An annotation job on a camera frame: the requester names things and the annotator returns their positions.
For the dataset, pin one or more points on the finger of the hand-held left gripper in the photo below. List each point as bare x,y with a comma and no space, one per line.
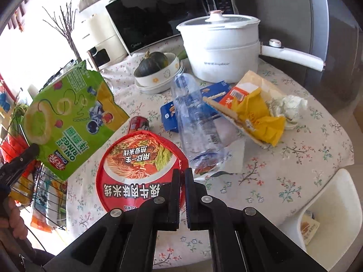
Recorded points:
29,154

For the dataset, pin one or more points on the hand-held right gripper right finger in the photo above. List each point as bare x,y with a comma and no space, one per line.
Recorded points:
190,195

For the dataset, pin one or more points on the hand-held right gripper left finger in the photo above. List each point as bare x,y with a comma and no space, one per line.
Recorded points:
175,195

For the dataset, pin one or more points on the green snack bag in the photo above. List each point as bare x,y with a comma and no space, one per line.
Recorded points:
71,113

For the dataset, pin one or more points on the white cloth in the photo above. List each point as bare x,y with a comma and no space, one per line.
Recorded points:
292,104

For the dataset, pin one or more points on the white trash bin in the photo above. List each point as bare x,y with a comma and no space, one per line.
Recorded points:
340,198

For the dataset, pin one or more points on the person's left hand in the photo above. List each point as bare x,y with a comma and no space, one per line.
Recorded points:
15,215

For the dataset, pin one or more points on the red plastic bag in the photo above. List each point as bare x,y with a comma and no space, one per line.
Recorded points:
14,147

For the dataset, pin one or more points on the orange snack packet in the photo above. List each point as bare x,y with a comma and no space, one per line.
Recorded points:
41,221

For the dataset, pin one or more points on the red instant noodle bowl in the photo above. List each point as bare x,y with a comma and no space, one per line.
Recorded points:
133,158

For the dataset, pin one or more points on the clear plastic bottle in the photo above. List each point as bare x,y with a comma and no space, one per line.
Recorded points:
192,119

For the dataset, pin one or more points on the blue snack box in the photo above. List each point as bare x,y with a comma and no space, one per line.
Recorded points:
168,116

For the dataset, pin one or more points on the red soda can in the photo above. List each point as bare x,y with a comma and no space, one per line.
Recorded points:
139,124

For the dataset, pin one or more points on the yellow plastic bag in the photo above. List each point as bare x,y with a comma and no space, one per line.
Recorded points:
263,124

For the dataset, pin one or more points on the red packet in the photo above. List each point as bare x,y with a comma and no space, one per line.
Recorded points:
235,96

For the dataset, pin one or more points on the floral tablecloth table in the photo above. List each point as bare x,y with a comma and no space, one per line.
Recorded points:
297,153

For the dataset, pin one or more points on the white floral bowl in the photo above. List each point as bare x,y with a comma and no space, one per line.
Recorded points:
177,76
158,78

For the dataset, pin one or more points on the pale snack packet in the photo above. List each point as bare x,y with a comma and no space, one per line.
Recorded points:
309,228

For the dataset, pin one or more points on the dry bare branches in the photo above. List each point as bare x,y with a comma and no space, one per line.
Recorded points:
69,34

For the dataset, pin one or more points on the torn brown cardboard mailer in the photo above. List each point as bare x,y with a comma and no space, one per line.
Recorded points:
255,79

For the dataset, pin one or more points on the dark green pumpkin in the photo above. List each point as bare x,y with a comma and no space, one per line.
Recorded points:
150,63

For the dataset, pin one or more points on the white air fryer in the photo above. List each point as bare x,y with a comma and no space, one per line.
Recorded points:
99,36

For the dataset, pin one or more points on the white electric pot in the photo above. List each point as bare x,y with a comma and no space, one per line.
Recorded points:
221,53

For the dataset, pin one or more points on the black microwave oven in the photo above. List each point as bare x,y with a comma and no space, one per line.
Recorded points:
147,19

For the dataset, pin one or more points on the white pot lid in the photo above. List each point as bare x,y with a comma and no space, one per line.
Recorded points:
227,21

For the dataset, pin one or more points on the grey refrigerator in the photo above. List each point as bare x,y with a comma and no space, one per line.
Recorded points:
312,19

